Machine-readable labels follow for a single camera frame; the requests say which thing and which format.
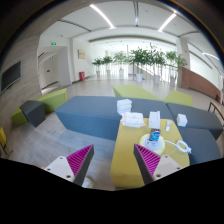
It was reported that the large blue-grey bench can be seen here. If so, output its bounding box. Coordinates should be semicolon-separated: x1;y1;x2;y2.
54;95;176;141

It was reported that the white tissue box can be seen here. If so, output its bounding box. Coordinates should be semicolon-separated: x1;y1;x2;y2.
148;110;162;130

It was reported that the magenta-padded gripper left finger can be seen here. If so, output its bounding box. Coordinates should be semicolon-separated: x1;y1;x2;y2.
43;143;95;188

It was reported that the group of ceiling lights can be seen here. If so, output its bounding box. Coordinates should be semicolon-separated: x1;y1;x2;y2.
89;3;221;62

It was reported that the green upholstered bench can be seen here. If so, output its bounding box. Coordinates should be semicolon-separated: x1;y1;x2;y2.
112;83;164;102
163;89;194;108

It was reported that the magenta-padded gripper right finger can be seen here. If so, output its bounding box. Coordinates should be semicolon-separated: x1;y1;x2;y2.
133;143;184;186

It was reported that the black wall television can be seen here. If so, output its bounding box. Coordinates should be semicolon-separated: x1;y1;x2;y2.
0;60;23;94

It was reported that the stack of white tissue packs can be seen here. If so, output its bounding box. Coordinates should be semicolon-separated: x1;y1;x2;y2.
116;98;133;116

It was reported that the black-framed wooden bench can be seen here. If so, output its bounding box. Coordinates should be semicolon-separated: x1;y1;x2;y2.
208;101;224;126

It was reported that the wet wipes pack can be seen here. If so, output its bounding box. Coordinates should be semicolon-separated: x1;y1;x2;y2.
119;111;146;129

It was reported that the small white cube box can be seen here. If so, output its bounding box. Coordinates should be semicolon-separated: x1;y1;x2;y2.
176;113;189;128

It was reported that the long green bench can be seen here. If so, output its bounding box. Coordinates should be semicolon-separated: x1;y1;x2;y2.
11;87;68;127

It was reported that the yellow chair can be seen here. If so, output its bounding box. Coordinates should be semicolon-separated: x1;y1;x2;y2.
0;126;8;158

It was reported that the white power strip cable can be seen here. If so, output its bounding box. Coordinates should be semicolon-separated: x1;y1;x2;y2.
163;139;193;155

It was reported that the round yellow-green power strip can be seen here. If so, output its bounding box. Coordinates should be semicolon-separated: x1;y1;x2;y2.
138;133;166;156

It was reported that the group of potted plants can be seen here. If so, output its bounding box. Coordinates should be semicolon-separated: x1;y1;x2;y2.
91;44;188;88

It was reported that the dark charger with blue label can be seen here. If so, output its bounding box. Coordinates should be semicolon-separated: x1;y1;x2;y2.
149;128;162;143

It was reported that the grey upholstered bench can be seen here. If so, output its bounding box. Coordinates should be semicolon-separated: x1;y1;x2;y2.
178;126;222;166
165;102;224;140

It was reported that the framed wall picture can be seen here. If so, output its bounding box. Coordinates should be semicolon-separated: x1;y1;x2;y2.
77;49;87;60

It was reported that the dark grey cube stool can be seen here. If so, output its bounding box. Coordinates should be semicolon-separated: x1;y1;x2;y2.
19;99;46;128

